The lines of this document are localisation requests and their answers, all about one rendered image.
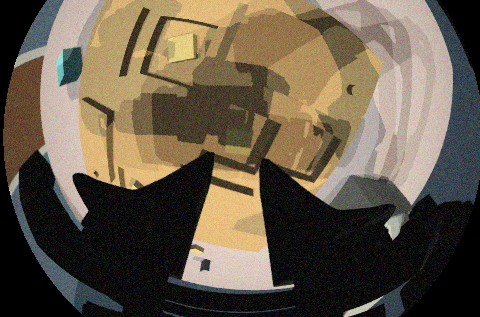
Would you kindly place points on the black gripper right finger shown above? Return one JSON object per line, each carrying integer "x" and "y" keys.
{"x": 300, "y": 227}

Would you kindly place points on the tan puzzle board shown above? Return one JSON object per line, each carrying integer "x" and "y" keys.
{"x": 285, "y": 68}

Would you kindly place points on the teal block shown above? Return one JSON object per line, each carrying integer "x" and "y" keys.
{"x": 69, "y": 66}

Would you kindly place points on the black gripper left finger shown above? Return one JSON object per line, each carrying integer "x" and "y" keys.
{"x": 163, "y": 214}

